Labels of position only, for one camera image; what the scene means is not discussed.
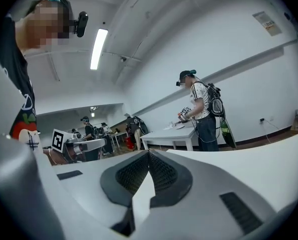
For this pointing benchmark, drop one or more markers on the person's left forearm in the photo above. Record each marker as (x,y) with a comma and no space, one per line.
(59,159)

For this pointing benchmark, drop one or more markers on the white table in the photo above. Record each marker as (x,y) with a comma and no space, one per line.
(118,135)
(168,135)

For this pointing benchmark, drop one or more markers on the long ceiling light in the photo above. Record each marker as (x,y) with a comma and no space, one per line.
(98,49)

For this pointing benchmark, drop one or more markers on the black wall socket plug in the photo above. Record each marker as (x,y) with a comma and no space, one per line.
(262,120)

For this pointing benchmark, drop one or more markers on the paper wall poster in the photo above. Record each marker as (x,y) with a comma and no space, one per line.
(267,23)

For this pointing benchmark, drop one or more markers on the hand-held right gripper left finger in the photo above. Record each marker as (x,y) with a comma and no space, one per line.
(88,196)

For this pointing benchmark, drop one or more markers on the red plastic container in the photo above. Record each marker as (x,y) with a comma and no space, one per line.
(129,142)

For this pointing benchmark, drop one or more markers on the person's black printed t-shirt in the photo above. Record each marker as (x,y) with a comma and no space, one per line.
(16,84)

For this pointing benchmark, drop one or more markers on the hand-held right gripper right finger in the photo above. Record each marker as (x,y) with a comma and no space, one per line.
(201,209)

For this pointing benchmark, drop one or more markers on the dome security camera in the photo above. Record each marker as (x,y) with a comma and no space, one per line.
(123,59)

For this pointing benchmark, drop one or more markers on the black head-mounted camera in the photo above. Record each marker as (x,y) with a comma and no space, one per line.
(81,24)

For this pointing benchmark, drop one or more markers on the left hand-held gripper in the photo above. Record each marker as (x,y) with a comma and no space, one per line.
(59,140)

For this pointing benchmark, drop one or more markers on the white wall trunking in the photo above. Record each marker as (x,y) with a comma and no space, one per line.
(251,56)

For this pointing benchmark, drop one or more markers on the green and black bag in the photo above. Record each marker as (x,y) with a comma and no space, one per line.
(228,134)

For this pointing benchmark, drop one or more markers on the person's head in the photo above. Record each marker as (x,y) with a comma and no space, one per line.
(38,24)

